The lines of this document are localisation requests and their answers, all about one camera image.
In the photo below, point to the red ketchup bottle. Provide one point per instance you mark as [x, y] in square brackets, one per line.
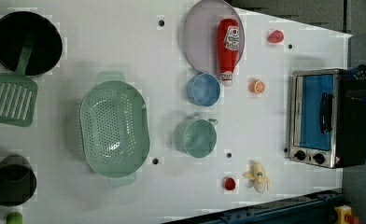
[228, 48]

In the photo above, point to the grey round plate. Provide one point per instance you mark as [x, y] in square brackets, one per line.
[200, 29]

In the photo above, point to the green plastic mug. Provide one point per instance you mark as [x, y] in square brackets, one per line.
[196, 137]

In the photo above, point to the blue plastic cup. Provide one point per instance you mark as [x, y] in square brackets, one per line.
[203, 90]

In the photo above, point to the green perforated colander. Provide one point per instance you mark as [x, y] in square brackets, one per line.
[114, 126]

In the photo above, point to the toy orange half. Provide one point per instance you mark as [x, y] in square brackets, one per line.
[257, 86]

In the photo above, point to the small red toy strawberry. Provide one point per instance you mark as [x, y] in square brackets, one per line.
[229, 183]

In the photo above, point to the toy peeled banana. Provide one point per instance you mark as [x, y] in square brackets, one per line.
[258, 176]

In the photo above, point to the toy strawberry top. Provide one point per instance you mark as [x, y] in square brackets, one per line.
[275, 37]

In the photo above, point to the silver toaster oven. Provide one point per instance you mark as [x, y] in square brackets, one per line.
[327, 128]

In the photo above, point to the green slotted spatula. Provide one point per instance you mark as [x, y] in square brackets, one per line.
[18, 93]

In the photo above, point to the black cylindrical cup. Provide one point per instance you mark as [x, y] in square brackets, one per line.
[17, 181]

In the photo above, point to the black round pot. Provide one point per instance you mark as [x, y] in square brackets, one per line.
[48, 45]

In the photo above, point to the yellow red emergency button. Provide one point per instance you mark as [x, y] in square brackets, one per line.
[345, 215]

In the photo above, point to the green toy vegetable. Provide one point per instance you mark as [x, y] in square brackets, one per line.
[14, 218]

